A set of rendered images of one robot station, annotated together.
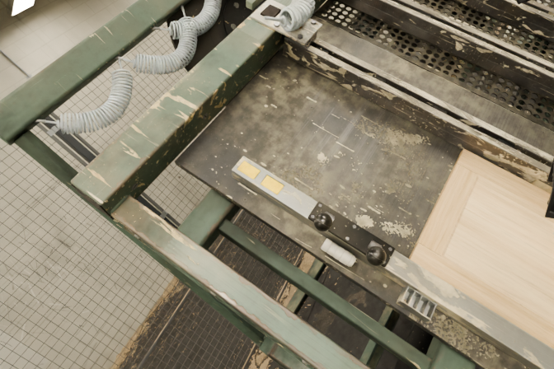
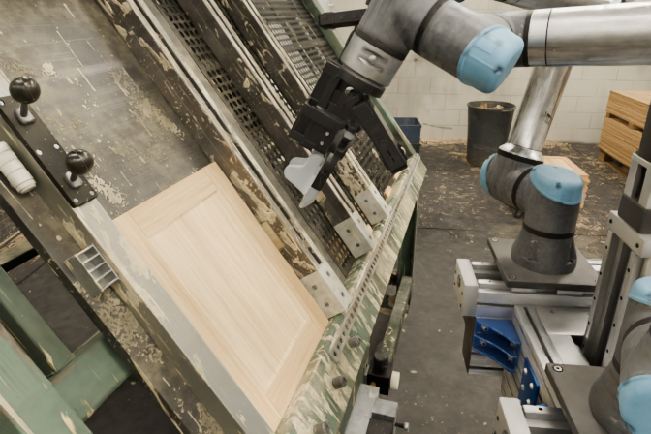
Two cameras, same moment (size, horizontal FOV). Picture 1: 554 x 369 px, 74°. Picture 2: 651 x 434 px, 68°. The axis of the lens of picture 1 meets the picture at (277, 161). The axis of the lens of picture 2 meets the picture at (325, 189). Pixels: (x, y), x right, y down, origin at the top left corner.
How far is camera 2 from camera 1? 0.36 m
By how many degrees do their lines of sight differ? 43
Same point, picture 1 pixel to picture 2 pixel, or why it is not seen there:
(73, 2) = not seen: outside the picture
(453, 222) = (174, 214)
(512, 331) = (190, 333)
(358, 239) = (54, 161)
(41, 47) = not seen: outside the picture
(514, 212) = (235, 238)
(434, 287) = (126, 257)
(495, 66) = (268, 120)
